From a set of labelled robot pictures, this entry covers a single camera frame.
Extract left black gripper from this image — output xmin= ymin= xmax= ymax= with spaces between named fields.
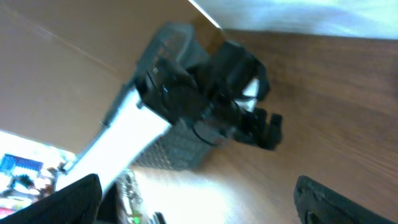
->
xmin=233 ymin=108 xmax=283 ymax=151

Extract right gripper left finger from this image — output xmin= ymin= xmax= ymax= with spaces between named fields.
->
xmin=1 ymin=174 xmax=102 ymax=224

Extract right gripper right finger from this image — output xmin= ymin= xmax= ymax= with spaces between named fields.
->
xmin=294 ymin=175 xmax=394 ymax=224

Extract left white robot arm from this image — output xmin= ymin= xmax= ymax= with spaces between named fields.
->
xmin=56 ymin=40 xmax=282 ymax=189

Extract dark grey plastic basket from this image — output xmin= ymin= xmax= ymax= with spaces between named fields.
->
xmin=101 ymin=22 xmax=221 ymax=171

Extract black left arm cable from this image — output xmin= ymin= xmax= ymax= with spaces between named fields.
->
xmin=146 ymin=71 xmax=224 ymax=147

